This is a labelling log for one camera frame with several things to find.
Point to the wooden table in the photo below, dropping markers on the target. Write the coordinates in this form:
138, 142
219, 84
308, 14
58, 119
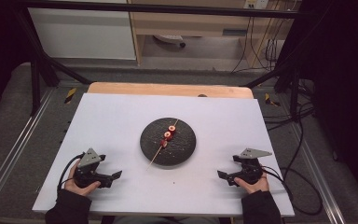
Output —
167, 90

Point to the white cabinet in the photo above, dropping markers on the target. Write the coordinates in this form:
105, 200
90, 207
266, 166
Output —
84, 34

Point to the person's left hand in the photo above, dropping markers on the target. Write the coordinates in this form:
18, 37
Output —
73, 183

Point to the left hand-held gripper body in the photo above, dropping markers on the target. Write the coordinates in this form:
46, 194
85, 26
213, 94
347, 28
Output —
88, 174

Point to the aluminium floor rail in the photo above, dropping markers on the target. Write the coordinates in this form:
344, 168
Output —
9, 155
317, 174

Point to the black speckled plate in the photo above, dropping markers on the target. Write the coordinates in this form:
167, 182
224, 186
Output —
180, 149

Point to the light wooden desk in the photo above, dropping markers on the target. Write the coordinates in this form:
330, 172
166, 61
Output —
192, 25

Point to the black metal frame bar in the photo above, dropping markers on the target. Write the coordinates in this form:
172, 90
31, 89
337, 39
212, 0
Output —
167, 8

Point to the thin wooden skewer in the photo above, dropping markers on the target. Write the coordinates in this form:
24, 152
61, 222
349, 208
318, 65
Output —
156, 154

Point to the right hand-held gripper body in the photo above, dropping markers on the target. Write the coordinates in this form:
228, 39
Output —
249, 169

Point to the black metal frame leg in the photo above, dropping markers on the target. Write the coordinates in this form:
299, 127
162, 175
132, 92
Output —
289, 77
37, 71

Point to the white power strip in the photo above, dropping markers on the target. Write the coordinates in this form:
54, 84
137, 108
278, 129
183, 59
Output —
256, 3

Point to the red cored fruit piece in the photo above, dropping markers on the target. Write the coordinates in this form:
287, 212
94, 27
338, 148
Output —
172, 128
163, 143
167, 134

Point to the person's right hand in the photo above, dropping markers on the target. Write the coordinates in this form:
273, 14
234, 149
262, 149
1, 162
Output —
254, 186

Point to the grey chair base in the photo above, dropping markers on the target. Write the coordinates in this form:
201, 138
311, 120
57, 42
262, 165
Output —
171, 39

